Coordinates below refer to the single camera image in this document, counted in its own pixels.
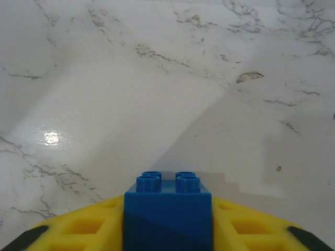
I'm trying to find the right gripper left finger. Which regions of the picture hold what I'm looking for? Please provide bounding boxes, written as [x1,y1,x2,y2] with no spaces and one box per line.
[0,193,125,251]

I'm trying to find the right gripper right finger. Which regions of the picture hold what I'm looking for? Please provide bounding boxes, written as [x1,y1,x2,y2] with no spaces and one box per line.
[211,196,335,251]

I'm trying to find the blue lego brick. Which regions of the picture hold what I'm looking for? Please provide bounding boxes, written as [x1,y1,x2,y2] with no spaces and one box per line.
[122,170,213,251]

